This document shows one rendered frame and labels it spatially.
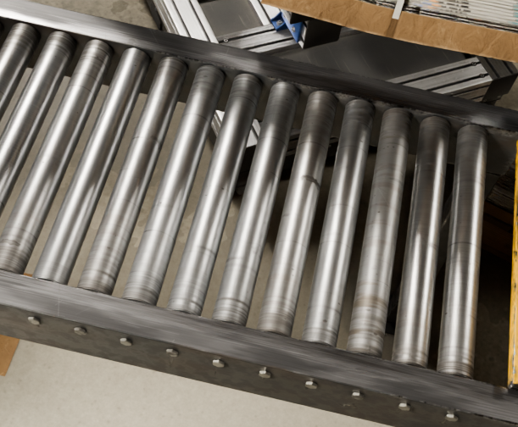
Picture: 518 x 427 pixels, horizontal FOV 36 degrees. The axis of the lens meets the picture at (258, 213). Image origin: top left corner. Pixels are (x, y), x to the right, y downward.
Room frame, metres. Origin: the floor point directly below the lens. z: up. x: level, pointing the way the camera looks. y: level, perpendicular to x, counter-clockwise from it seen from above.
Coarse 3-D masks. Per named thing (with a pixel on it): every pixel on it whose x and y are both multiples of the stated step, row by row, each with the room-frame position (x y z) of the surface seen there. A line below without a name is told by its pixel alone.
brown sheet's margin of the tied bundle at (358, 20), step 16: (272, 0) 0.86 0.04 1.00; (288, 0) 0.86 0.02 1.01; (304, 0) 0.86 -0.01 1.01; (320, 0) 0.86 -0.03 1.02; (336, 0) 0.86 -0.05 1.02; (352, 0) 0.86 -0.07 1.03; (320, 16) 0.85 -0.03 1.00; (336, 16) 0.85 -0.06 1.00; (352, 16) 0.85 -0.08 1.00; (368, 16) 0.86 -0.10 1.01
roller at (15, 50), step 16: (16, 32) 0.89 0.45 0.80; (32, 32) 0.90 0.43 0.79; (16, 48) 0.85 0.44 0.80; (32, 48) 0.87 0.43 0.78; (0, 64) 0.81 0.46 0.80; (16, 64) 0.82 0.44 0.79; (0, 80) 0.78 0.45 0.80; (16, 80) 0.80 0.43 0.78; (0, 96) 0.75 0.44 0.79; (0, 112) 0.73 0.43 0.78
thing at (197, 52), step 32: (0, 0) 0.95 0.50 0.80; (64, 32) 0.91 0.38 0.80; (96, 32) 0.92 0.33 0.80; (128, 32) 0.93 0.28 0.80; (160, 32) 0.95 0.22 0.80; (32, 64) 0.91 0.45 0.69; (192, 64) 0.90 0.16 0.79; (224, 64) 0.90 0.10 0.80; (256, 64) 0.92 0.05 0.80; (288, 64) 0.93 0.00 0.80; (224, 96) 0.90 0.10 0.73; (352, 96) 0.89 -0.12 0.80; (384, 96) 0.90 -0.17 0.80; (416, 96) 0.91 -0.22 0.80; (448, 96) 0.93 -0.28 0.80; (416, 128) 0.88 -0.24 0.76; (512, 128) 0.88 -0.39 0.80; (448, 160) 0.88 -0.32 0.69; (512, 160) 0.88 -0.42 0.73
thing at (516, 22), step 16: (432, 0) 0.87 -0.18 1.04; (448, 0) 0.88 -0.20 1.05; (464, 0) 0.88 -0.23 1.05; (480, 0) 0.88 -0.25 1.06; (496, 0) 0.88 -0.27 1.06; (512, 0) 0.88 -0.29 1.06; (432, 16) 0.86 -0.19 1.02; (448, 16) 0.87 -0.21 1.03; (464, 16) 0.87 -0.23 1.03; (480, 16) 0.87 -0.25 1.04; (496, 16) 0.87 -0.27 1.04; (512, 16) 0.87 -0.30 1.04
